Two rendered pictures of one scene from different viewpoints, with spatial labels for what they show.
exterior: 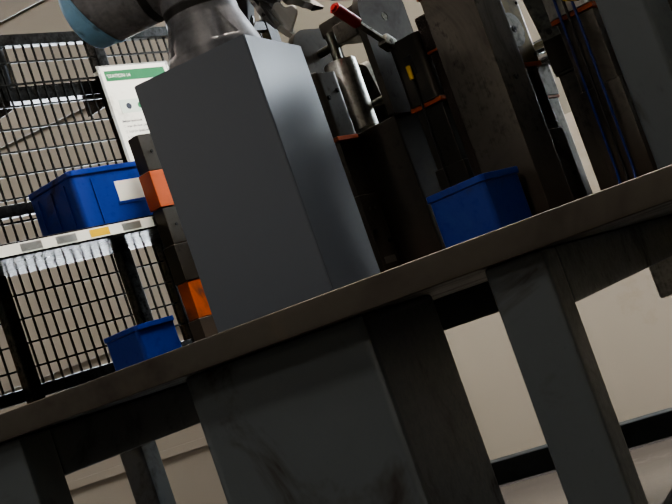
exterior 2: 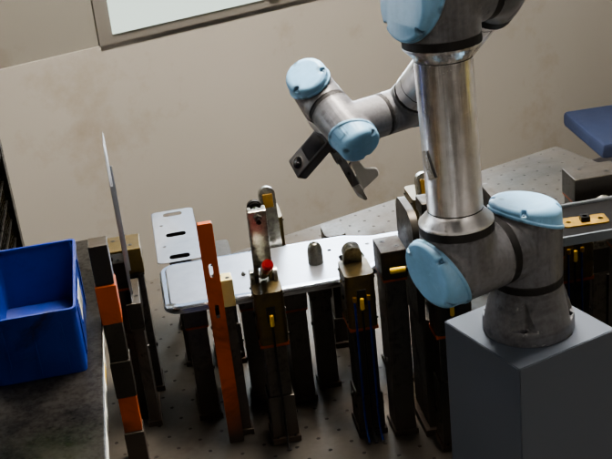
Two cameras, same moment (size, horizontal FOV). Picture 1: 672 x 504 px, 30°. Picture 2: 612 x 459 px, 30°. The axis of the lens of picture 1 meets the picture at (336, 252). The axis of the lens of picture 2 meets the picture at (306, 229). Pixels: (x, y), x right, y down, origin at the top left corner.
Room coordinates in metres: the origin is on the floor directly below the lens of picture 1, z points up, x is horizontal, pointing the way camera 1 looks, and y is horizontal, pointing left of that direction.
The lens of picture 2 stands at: (1.12, 1.56, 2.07)
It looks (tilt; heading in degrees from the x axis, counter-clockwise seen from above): 25 degrees down; 310
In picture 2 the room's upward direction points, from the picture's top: 6 degrees counter-clockwise
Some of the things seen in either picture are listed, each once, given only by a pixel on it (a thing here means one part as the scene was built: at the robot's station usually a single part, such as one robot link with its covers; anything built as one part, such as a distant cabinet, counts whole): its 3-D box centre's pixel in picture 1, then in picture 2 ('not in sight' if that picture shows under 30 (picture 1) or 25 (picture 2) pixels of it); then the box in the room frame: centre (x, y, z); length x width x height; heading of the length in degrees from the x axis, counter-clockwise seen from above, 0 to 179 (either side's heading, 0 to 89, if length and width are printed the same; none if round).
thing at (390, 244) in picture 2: not in sight; (396, 338); (2.27, -0.05, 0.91); 0.07 x 0.05 x 0.42; 138
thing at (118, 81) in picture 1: (149, 123); not in sight; (3.04, 0.33, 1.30); 0.23 x 0.02 x 0.31; 138
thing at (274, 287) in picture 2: not in sight; (277, 366); (2.46, 0.11, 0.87); 0.10 x 0.07 x 0.35; 138
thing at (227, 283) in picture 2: not in sight; (234, 355); (2.55, 0.13, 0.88); 0.04 x 0.04 x 0.37; 48
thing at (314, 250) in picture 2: not in sight; (315, 255); (2.51, -0.11, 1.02); 0.03 x 0.03 x 0.07
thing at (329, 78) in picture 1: (342, 184); (454, 364); (2.14, -0.05, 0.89); 0.09 x 0.08 x 0.38; 138
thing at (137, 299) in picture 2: not in sight; (143, 352); (2.78, 0.17, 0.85); 0.12 x 0.03 x 0.30; 138
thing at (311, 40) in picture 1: (385, 139); (454, 310); (2.20, -0.15, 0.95); 0.18 x 0.13 x 0.49; 48
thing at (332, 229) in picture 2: not in sight; (337, 283); (2.60, -0.28, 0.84); 0.10 x 0.05 x 0.29; 138
